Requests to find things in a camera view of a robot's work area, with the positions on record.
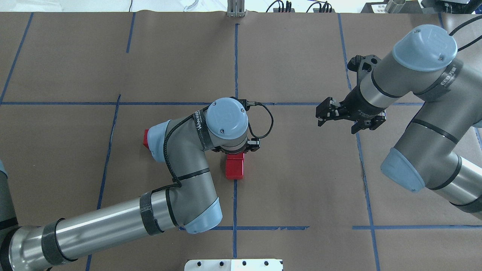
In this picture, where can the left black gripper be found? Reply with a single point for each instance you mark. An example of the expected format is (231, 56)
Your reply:
(254, 145)

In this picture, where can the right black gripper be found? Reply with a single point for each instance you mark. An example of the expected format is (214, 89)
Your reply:
(354, 105)

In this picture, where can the red block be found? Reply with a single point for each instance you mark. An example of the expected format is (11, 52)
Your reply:
(145, 138)
(238, 156)
(234, 169)

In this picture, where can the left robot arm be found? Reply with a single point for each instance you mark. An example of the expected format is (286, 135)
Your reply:
(65, 160)

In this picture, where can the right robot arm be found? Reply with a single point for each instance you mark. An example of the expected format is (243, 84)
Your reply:
(423, 62)

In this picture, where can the white pedestal mount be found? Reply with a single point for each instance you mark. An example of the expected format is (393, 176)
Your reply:
(234, 265)

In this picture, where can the aluminium frame post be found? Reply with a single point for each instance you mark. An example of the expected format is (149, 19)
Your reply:
(236, 8)

